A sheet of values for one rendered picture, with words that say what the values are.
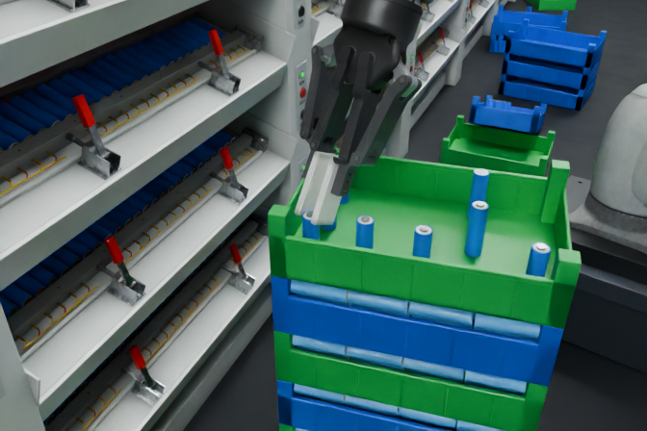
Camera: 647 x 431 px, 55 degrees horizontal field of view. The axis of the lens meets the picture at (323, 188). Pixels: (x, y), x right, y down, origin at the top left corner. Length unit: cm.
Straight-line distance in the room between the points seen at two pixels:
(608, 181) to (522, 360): 61
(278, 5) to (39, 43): 49
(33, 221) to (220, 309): 49
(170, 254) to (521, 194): 48
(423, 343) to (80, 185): 41
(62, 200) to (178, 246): 26
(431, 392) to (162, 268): 40
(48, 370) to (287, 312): 28
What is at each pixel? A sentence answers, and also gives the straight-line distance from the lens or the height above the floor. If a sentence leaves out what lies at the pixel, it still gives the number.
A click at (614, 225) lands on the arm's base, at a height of 26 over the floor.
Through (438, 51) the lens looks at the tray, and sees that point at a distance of 230.
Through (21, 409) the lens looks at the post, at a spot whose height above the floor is 37.
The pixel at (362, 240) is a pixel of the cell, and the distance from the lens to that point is 64.
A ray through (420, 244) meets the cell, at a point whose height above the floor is 53.
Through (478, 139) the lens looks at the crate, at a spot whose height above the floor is 1.
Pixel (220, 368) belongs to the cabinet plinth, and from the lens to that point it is 121.
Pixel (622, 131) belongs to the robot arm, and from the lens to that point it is 120.
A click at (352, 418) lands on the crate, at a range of 80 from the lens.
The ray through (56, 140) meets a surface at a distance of 76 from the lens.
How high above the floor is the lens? 90
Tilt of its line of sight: 31 degrees down
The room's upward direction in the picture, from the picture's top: straight up
